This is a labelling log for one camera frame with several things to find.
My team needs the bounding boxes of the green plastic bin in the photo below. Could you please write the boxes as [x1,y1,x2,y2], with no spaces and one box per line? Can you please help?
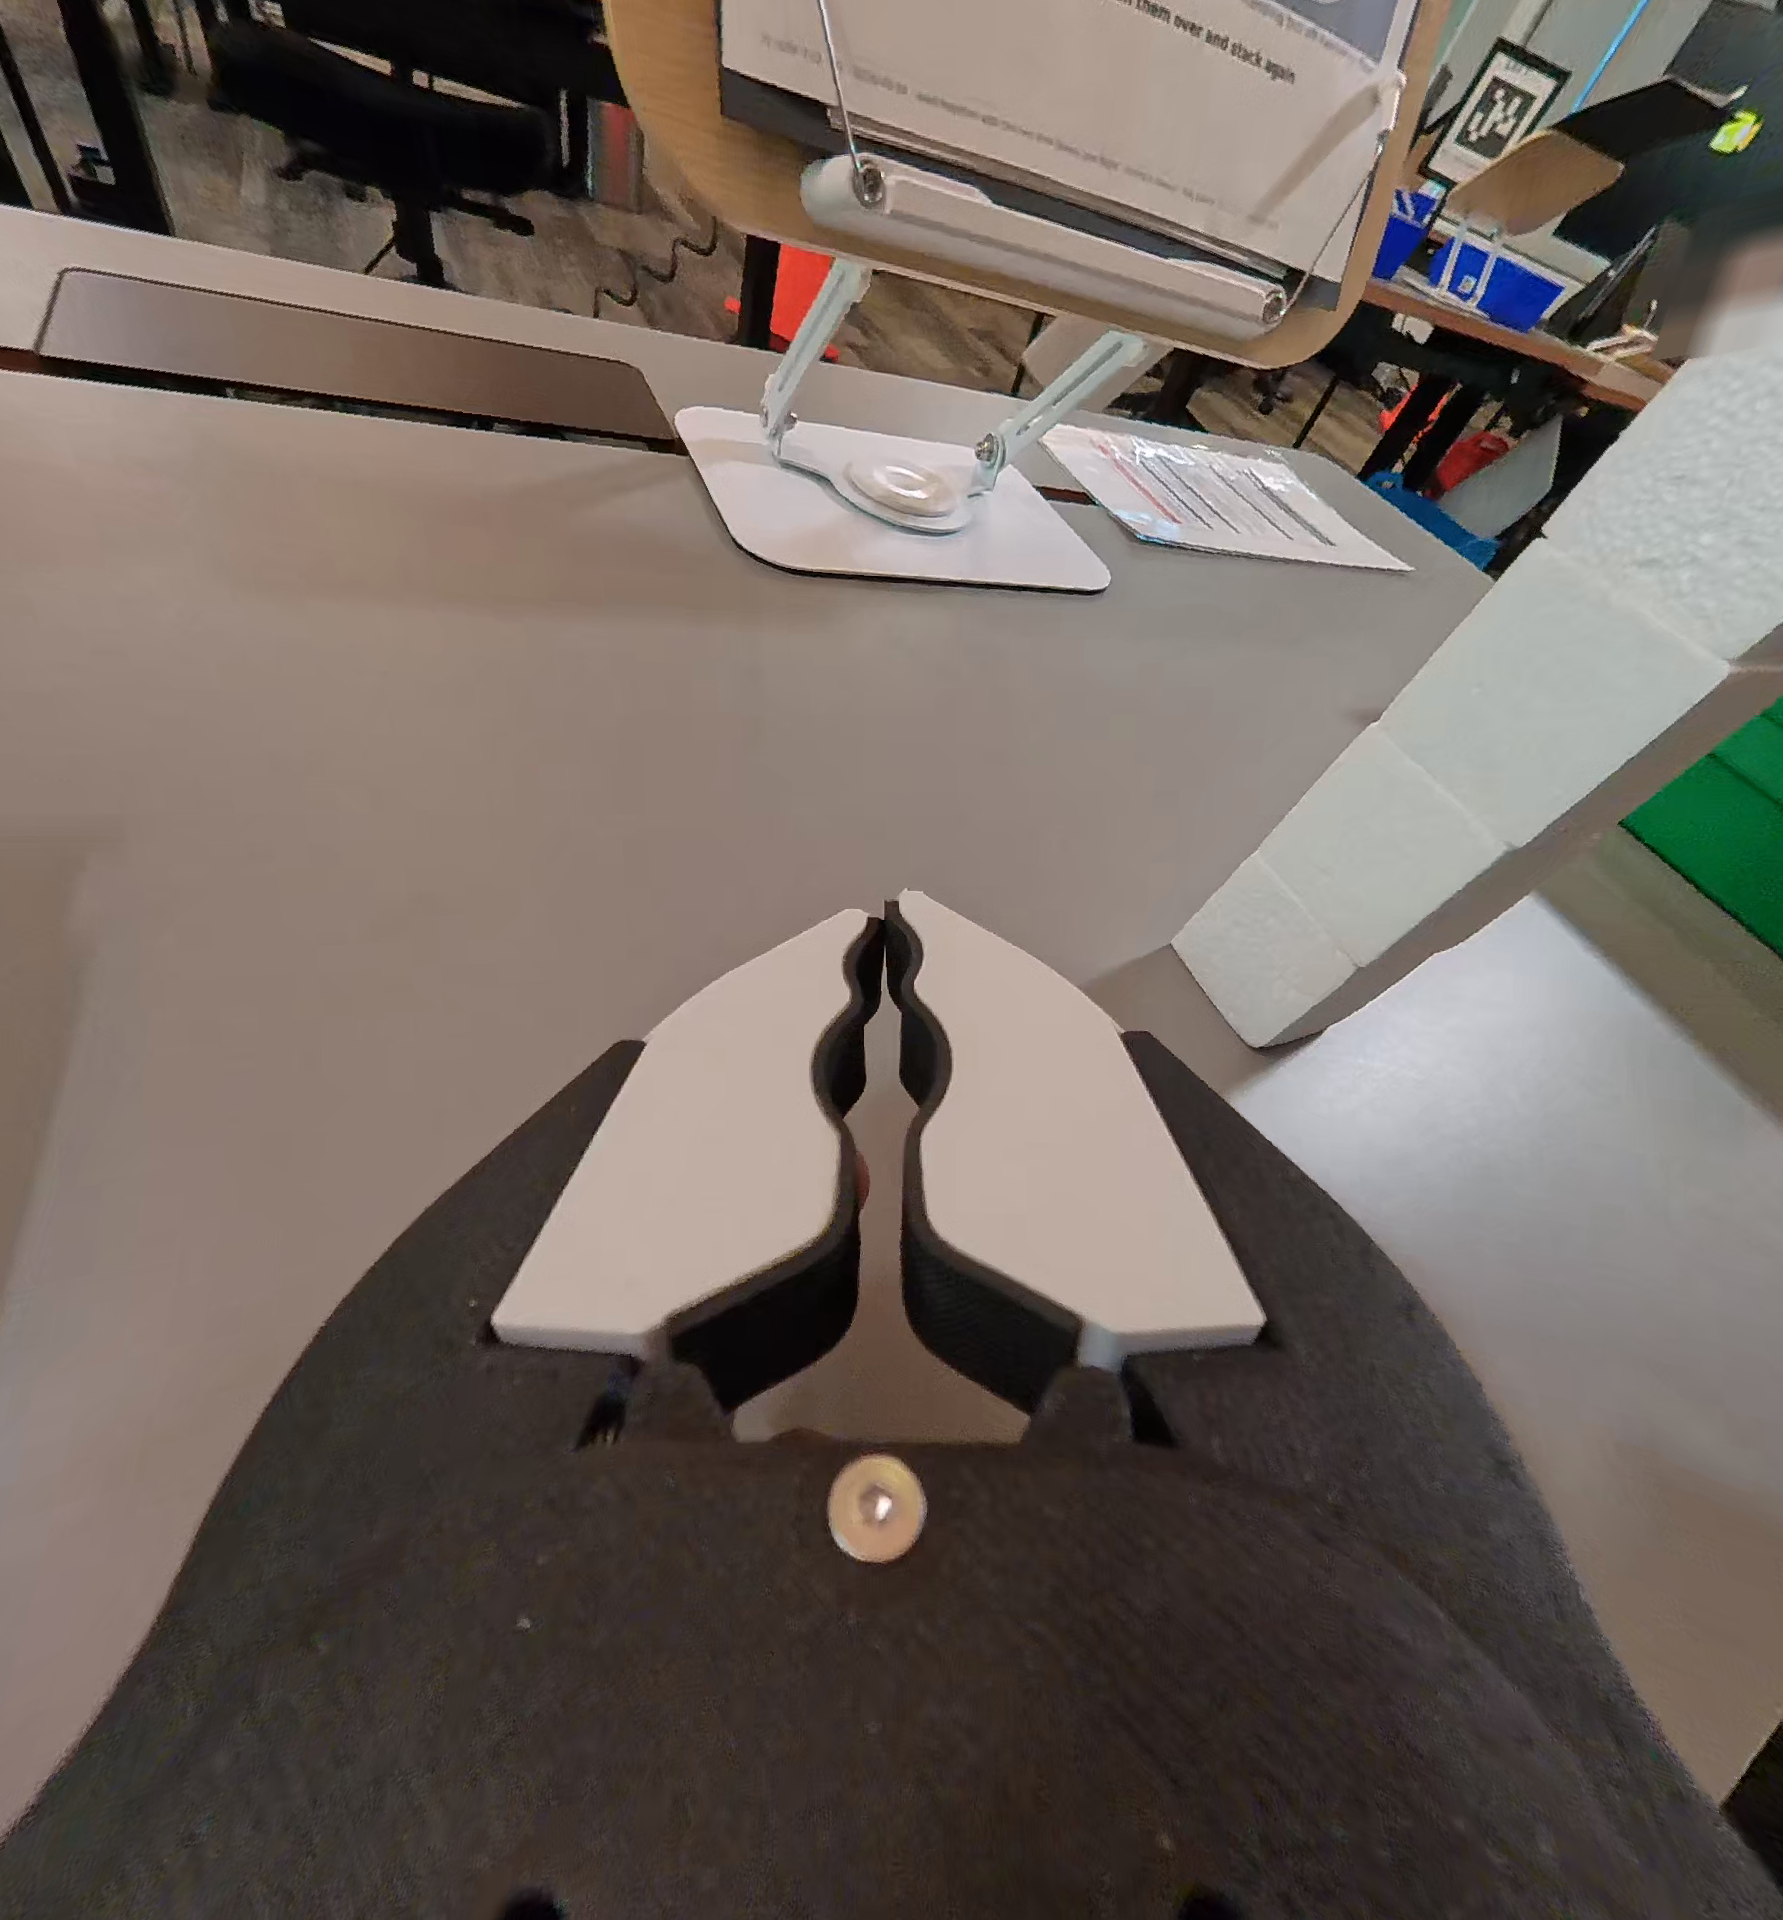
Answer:
[1623,652,1783,1051]

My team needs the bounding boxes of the black laptop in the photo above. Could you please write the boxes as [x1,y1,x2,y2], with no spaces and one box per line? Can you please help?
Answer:
[1545,225,1658,356]

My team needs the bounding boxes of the orange red object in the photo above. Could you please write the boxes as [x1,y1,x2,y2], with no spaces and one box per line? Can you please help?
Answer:
[750,247,848,363]

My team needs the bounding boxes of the black coiled cable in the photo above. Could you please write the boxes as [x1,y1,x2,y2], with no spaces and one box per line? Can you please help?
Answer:
[591,225,720,304]

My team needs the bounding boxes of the laminated paper sheet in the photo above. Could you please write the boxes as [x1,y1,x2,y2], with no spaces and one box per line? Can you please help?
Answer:
[1043,424,1417,576]

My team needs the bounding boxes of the wooden table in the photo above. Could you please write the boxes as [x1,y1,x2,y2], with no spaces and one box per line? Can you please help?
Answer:
[1363,279,1672,415]

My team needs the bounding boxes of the printed instruction sheet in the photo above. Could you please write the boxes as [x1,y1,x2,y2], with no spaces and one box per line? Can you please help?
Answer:
[720,0,1426,290]

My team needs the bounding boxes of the dark grey cable tray cover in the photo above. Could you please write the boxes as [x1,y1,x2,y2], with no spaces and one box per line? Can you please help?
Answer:
[38,267,682,444]

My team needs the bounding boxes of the black office chair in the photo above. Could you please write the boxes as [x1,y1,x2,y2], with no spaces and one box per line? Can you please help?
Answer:
[208,13,564,290]

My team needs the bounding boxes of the black white tag marker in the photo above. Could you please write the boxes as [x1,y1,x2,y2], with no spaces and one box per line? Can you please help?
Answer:
[1431,43,1572,191]

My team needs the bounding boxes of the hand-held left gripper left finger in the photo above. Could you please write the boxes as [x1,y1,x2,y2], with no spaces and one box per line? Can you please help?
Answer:
[490,904,890,1415]

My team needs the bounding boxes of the blue plastic crate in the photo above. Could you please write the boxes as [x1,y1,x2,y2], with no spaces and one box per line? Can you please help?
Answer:
[1363,472,1500,572]

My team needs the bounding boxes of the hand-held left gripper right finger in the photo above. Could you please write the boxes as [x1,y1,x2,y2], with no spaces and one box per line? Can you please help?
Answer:
[885,890,1268,1415]

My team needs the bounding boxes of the white wooden document stand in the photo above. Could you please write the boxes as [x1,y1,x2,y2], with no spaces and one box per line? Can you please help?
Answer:
[601,0,1455,598]

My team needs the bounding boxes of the blue plastic bin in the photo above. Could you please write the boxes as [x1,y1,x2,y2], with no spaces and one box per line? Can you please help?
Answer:
[1372,181,1629,335]

